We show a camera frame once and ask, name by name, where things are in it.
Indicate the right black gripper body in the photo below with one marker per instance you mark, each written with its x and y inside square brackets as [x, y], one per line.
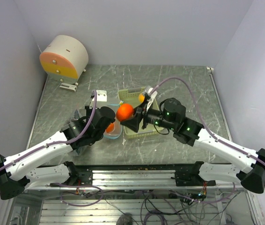
[155, 116]

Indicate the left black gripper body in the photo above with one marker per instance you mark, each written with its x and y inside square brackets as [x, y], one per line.
[99, 137]

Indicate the small red-orange fruit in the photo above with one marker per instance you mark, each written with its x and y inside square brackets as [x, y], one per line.
[110, 128]

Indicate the orange fruit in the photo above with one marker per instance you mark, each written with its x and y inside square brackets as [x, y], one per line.
[124, 112]

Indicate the yellow-green perforated plastic basket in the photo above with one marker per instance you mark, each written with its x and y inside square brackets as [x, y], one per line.
[131, 96]

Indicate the blue-zipper clear bag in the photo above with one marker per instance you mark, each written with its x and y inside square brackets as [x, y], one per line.
[114, 105]

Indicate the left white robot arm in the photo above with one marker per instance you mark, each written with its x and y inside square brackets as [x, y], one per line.
[24, 170]

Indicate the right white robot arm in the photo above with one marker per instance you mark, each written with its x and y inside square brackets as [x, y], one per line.
[246, 166]

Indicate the yellow-orange peach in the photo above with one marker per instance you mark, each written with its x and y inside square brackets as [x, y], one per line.
[141, 98]

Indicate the white corner clip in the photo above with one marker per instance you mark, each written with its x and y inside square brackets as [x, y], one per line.
[210, 69]

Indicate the cylindrical drawer box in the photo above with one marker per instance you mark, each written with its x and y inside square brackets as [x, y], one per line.
[64, 59]

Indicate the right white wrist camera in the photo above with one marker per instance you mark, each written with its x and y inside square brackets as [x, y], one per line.
[148, 95]

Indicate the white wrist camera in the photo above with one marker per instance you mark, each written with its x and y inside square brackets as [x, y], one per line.
[101, 98]
[148, 95]

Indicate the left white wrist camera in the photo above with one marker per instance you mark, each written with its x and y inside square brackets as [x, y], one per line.
[101, 98]

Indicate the small silver metal bracket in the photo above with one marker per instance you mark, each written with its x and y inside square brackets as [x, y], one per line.
[68, 87]

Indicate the aluminium rail frame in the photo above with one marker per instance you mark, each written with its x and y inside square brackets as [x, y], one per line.
[152, 194]

